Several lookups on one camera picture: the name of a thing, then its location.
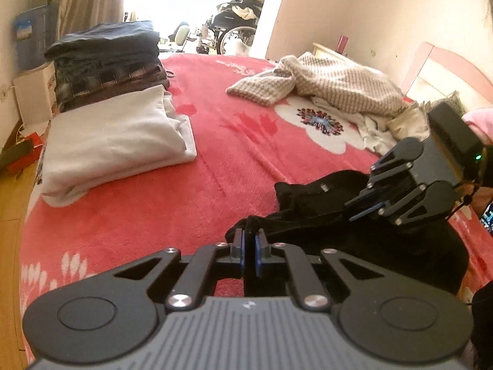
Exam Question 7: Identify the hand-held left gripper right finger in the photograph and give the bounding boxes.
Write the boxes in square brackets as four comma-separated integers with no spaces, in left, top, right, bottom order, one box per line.
[253,228,386,312]

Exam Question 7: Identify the pale green chair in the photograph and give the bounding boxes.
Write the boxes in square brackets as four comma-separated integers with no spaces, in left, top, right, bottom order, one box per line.
[167,22,191,52]

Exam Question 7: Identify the blue plastic box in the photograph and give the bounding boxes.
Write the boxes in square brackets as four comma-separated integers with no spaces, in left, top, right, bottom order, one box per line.
[13,4,60,72]

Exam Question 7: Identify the black wheelchair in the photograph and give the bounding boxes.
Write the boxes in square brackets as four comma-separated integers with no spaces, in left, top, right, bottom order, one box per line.
[196,0,259,55]

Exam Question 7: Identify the beige checked sweater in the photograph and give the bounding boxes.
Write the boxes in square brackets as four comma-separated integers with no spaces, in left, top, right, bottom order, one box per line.
[226,52,409,118]

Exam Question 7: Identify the white cardboard box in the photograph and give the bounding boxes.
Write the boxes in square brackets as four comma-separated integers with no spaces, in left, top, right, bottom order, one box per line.
[11,64,56,124]

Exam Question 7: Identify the crumpled white garment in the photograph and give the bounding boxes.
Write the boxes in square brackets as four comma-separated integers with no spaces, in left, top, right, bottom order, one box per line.
[312,96,397,155]

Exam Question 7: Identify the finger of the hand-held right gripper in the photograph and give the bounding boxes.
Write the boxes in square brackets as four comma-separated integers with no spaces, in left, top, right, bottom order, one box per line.
[350,184,427,225]
[344,150,412,209]

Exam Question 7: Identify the frayed olive cloth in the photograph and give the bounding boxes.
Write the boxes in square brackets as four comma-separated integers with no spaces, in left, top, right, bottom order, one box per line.
[431,90,468,120]

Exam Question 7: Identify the pink and cream headboard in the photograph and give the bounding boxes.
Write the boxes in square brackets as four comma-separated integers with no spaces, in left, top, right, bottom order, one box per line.
[398,42,493,112]

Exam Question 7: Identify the stack of folded dark clothes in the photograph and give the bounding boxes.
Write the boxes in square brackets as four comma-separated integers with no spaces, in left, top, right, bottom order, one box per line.
[44,20,174,113]

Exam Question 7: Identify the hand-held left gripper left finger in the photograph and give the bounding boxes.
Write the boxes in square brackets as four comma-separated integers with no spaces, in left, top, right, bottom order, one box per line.
[113,228,247,312]

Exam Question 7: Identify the red box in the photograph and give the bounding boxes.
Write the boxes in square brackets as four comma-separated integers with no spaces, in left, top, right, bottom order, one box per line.
[8,131,45,176]

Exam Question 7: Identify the folded white cloth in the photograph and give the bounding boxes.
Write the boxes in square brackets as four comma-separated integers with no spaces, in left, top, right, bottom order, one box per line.
[40,85,198,207]

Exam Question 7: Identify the cream nightstand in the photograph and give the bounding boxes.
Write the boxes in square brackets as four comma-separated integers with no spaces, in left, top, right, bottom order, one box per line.
[311,42,349,60]

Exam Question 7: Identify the crumpled beige pants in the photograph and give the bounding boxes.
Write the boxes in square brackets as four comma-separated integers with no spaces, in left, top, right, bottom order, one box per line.
[387,102,434,141]

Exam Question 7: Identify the black printed t-shirt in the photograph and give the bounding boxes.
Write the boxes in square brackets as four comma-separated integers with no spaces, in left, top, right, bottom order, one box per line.
[225,170,471,297]

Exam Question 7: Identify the red floral blanket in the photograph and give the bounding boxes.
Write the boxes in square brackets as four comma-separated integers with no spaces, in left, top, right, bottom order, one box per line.
[19,54,493,370]

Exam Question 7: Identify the smartphone with lit screen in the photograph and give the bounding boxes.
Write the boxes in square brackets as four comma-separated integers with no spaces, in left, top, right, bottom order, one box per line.
[481,200,493,236]

